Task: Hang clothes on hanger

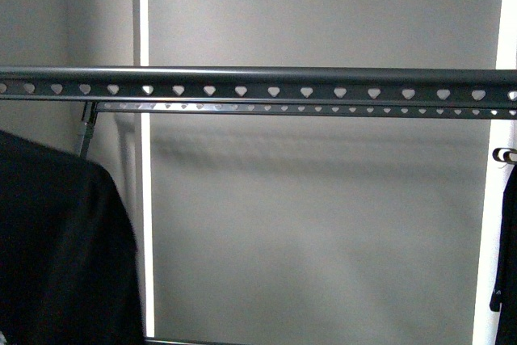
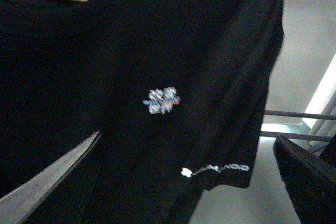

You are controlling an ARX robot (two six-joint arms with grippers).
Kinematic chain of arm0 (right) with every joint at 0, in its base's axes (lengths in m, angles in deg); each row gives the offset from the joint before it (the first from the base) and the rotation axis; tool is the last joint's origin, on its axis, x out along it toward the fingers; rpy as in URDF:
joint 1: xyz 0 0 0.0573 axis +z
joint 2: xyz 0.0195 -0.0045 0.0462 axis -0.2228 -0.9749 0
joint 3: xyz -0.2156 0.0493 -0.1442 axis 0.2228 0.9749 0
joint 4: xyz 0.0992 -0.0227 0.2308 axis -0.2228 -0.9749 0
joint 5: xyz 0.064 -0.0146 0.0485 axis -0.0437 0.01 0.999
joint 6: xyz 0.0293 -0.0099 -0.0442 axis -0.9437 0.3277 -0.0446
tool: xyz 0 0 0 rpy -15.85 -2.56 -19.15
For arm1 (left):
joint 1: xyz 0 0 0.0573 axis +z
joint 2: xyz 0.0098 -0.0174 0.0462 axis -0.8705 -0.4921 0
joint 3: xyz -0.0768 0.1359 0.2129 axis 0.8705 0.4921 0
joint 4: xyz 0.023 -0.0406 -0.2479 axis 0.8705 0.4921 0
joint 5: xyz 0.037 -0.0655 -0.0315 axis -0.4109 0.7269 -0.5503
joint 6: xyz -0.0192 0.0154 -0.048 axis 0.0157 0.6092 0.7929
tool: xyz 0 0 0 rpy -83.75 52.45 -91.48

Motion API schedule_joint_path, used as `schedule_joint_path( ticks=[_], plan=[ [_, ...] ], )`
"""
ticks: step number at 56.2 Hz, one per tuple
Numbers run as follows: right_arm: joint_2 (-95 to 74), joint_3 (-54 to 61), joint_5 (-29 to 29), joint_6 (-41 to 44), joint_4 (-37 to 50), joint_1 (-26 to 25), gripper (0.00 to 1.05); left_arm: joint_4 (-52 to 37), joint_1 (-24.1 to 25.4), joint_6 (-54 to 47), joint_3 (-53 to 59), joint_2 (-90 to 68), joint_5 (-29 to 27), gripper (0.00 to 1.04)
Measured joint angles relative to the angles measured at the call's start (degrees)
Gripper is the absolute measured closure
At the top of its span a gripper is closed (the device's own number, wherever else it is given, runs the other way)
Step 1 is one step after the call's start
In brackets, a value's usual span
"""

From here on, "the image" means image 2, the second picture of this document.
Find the grey metal clothes rack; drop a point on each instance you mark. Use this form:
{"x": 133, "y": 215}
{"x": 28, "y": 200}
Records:
{"x": 313, "y": 132}

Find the black printed t-shirt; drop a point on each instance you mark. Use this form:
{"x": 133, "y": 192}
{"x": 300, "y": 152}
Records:
{"x": 176, "y": 88}

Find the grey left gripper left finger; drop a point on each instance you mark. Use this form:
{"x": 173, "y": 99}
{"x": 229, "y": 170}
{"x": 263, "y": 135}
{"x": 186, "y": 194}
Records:
{"x": 20, "y": 203}

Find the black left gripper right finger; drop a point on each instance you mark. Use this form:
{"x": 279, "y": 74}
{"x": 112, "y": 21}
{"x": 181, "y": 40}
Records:
{"x": 309, "y": 179}

